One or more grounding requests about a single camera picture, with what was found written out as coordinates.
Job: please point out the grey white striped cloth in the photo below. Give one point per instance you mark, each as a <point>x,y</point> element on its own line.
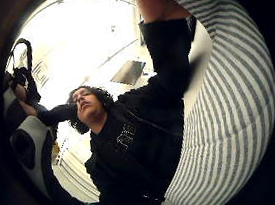
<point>231,104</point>

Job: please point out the ceiling vent grille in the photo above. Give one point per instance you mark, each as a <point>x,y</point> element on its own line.
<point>40,74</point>

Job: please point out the person in black sweater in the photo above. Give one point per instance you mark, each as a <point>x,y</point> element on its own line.
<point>133,150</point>

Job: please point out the grey ceiling panel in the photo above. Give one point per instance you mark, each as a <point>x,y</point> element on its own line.
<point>128,72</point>

